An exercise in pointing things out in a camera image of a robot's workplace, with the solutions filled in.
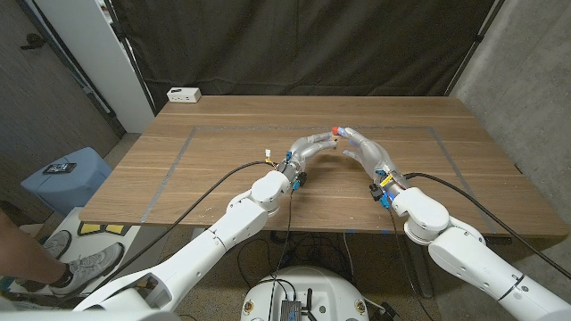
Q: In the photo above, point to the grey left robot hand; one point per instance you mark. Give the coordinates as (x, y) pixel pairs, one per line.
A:
(310, 149)

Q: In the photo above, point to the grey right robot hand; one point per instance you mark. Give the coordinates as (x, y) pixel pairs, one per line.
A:
(372, 153)

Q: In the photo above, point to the wooden block with holes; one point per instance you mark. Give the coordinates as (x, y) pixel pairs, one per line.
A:
(334, 139)

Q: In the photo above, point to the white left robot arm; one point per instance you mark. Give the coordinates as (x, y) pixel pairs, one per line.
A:
(218, 245)

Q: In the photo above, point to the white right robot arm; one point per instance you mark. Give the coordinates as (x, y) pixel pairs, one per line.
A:
(468, 258)

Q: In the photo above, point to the black backdrop curtain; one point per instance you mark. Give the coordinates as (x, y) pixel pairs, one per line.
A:
(303, 44)

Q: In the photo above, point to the grey table leg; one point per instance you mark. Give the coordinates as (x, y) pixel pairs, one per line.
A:
(424, 276)

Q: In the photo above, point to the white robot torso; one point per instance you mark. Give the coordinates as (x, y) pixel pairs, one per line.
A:
(308, 285)

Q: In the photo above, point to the white power strip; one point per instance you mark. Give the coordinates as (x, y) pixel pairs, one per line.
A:
(184, 95)

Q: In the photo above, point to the white table leg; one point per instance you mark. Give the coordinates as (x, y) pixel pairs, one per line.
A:
(198, 234)

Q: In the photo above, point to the black desk control panel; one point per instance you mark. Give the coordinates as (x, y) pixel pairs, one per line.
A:
(497, 241)

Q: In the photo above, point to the black backdrop stand pole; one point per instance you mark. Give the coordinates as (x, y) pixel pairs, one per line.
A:
(129, 58)
(477, 40)

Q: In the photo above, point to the white pillar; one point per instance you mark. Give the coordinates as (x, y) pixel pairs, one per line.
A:
(98, 53)

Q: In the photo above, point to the grey sneaker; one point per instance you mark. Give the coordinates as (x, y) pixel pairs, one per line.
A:
(57, 244)
(96, 263)

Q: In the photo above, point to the blue stool with phone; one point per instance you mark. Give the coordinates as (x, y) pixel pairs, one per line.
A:
(67, 187)

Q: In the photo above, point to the black phone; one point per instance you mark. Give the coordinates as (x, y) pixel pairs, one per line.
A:
(59, 168)

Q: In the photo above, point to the person's bare leg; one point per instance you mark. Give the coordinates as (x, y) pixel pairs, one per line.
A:
(22, 260)

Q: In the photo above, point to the black wall rail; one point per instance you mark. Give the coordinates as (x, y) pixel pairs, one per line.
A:
(67, 62)

